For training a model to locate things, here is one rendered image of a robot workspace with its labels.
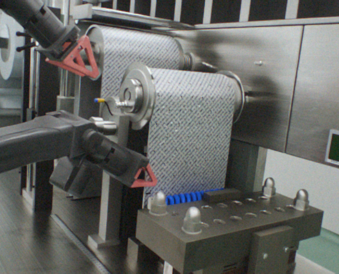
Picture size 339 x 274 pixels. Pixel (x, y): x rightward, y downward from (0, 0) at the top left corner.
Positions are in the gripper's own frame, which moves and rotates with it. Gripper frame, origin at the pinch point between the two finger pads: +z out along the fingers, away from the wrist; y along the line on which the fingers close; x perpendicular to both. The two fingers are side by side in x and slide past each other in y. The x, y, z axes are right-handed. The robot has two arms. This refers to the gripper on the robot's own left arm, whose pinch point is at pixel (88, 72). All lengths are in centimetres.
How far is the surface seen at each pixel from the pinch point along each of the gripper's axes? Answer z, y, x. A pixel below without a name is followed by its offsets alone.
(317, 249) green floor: 269, -93, 57
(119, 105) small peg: 9.7, 0.3, -0.3
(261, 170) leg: 67, -9, 21
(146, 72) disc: 8.2, 3.3, 8.3
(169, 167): 26.3, 5.5, -3.1
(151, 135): 17.3, 5.6, -1.0
